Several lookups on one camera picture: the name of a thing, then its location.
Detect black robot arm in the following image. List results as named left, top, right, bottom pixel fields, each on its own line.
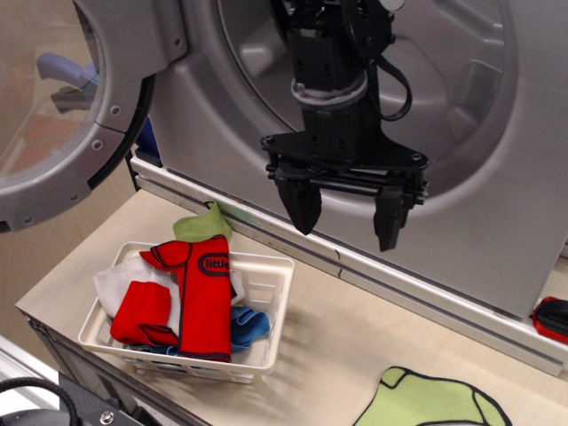
left=261, top=1, right=429, bottom=251

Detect red felt pants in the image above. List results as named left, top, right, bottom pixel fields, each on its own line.
left=110, top=280, right=178, bottom=346

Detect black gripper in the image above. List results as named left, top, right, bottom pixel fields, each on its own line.
left=260, top=99, right=429, bottom=252

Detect light green felt shirt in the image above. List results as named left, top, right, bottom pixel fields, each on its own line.
left=355, top=367, right=512, bottom=425

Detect lavender plastic object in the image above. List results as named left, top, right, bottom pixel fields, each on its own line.
left=35, top=52, right=99, bottom=114

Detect blue felt cloth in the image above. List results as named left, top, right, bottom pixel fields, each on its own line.
left=129, top=306, right=271, bottom=356

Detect black braided cable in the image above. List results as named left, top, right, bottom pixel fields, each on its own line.
left=0, top=376, right=79, bottom=426

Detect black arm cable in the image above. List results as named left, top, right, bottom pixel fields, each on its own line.
left=375, top=56, right=414, bottom=122

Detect white felt cloth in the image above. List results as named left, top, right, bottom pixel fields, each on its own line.
left=92, top=256, right=246, bottom=321

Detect black metal bracket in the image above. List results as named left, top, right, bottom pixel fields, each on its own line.
left=59, top=373, right=139, bottom=426

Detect white aluminium base rail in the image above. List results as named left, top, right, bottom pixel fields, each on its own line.
left=130, top=157, right=567, bottom=376

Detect blue plastic block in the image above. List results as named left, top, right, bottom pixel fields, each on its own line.
left=135, top=118, right=161, bottom=164

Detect grey round washer door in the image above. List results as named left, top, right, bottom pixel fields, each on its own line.
left=1, top=1, right=187, bottom=233

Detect red felt shirt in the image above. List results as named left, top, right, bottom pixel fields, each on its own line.
left=140, top=235, right=232, bottom=363

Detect red black tool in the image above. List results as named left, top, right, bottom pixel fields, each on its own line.
left=532, top=296, right=567, bottom=344

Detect white plastic laundry basket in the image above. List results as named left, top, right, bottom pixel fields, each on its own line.
left=78, top=242, right=295, bottom=384

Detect green felt cloth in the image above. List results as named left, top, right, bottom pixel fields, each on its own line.
left=172, top=201, right=232, bottom=242

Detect grey toy washing machine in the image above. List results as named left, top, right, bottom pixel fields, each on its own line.
left=150, top=1, right=567, bottom=317

